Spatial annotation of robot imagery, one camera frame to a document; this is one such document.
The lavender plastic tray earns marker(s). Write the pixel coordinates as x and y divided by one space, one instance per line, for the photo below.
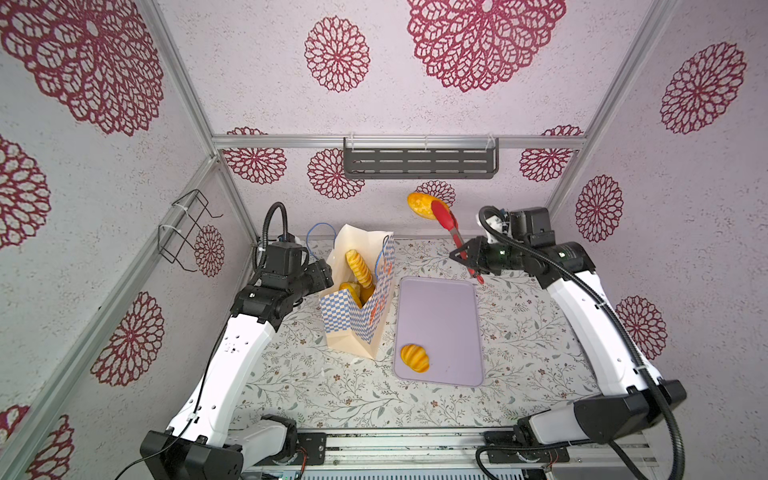
442 316

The small striped fake croissant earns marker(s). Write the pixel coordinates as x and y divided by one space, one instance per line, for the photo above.
415 357

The yellow braided fake bread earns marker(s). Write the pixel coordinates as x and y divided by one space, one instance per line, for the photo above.
359 268

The yellow orange oval bread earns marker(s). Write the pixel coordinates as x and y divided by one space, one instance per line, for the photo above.
354 289

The checkered paper bread bag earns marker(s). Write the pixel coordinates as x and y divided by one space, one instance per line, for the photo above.
355 307

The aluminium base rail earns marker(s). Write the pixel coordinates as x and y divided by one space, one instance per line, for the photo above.
439 448

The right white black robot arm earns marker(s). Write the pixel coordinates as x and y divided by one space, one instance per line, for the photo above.
632 394

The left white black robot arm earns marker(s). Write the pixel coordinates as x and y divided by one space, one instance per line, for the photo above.
197 443

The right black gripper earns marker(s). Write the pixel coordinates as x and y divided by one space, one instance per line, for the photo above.
477 250

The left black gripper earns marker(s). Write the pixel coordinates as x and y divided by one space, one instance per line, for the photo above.
319 271

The golden oval fake roll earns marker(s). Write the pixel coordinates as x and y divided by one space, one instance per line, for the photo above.
421 204

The black wire wall rack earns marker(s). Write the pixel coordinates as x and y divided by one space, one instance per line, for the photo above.
192 242

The long brown fake loaf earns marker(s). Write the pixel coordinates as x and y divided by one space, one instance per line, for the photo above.
366 293

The grey metal wall shelf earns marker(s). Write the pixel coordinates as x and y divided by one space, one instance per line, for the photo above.
424 163

